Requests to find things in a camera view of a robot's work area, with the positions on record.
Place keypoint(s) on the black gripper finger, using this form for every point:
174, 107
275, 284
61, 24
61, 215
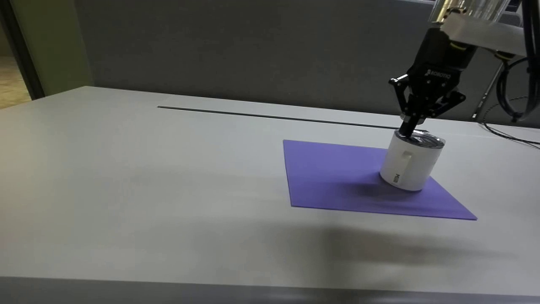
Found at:
447, 102
405, 102

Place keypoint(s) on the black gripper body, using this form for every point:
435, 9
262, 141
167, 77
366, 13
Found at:
444, 60

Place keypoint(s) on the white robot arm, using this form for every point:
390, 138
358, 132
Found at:
483, 26

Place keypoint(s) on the clear round mug lid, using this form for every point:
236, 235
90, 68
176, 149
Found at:
434, 141

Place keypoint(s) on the gray metal stand rod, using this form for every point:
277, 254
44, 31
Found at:
488, 92

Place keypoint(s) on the purple rectangular mat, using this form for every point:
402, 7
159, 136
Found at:
326, 175

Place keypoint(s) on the gray desk partition panel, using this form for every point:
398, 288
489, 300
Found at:
225, 51

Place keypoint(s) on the dark door frame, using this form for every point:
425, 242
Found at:
19, 48

